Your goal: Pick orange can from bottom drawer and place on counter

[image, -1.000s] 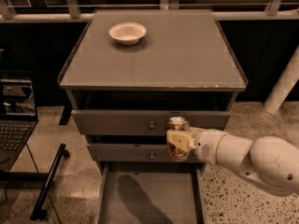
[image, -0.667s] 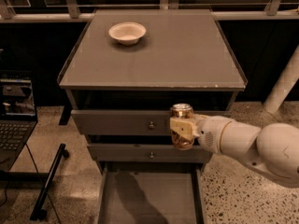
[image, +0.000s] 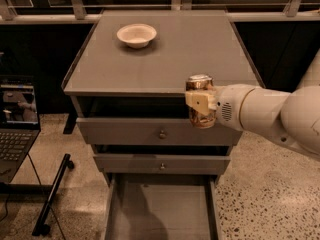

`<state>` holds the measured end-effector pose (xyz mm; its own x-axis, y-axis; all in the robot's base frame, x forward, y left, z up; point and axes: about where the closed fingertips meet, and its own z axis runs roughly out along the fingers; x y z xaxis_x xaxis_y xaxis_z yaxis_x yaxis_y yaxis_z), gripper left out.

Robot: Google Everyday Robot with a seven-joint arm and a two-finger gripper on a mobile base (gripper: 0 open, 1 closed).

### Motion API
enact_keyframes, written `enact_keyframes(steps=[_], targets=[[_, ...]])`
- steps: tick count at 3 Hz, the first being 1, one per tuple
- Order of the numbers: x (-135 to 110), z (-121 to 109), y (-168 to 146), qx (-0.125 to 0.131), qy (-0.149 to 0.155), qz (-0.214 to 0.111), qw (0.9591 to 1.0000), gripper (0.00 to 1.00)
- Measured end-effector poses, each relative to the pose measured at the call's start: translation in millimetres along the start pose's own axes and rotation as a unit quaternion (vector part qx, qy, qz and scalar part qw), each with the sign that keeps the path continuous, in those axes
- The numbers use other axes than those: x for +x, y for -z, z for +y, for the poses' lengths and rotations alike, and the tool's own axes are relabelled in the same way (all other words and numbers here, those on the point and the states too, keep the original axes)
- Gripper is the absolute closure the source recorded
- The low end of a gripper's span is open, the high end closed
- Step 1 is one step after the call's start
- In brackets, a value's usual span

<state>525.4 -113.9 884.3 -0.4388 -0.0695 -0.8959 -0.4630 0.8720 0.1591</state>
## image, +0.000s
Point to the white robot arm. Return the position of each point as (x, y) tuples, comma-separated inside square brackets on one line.
[(289, 120)]

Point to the black laptop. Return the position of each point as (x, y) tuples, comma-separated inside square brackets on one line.
[(19, 123)]

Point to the grey drawer cabinet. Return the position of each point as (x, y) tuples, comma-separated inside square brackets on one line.
[(112, 80)]

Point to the black table leg stand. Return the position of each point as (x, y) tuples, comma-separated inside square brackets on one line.
[(47, 192)]

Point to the orange soda can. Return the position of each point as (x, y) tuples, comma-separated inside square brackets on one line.
[(200, 82)]

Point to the middle grey drawer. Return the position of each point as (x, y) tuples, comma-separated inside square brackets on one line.
[(162, 164)]

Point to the white paper bowl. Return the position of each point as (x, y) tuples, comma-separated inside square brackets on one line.
[(137, 35)]

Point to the top grey drawer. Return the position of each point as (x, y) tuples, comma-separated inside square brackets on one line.
[(147, 132)]

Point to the metal window railing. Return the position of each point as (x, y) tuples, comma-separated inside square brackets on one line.
[(35, 11)]

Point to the grey drawer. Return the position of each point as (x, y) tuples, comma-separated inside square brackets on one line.
[(147, 132), (162, 164), (161, 208)]

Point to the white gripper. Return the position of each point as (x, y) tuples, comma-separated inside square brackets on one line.
[(230, 104)]

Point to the bottom grey drawer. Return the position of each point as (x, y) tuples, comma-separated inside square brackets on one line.
[(161, 208)]

